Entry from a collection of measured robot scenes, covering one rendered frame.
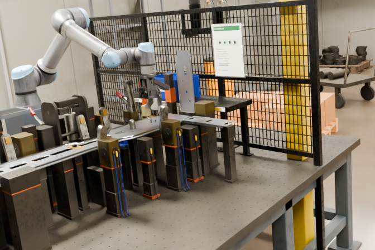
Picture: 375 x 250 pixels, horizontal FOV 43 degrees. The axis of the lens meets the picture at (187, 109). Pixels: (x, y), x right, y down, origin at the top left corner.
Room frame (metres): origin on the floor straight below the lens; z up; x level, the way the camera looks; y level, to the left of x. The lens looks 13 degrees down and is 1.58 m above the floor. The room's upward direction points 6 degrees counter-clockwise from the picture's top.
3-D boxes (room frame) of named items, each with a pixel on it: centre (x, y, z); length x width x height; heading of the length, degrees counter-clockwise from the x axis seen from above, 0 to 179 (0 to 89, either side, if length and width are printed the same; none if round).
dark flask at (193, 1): (2.99, -0.11, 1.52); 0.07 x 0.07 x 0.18
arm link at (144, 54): (2.34, 0.18, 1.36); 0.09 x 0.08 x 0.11; 60
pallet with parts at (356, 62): (9.44, -3.03, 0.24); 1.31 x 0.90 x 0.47; 50
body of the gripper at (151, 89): (2.33, 0.18, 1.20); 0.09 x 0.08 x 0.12; 135
